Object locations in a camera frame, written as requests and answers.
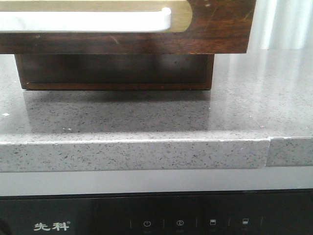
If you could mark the black appliance control panel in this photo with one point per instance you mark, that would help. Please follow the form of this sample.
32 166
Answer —
261 212

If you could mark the wooden drawer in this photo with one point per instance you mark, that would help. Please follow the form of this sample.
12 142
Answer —
217 26
136 68

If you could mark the dark wooden drawer cabinet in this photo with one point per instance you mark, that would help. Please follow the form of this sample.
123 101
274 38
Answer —
206 85

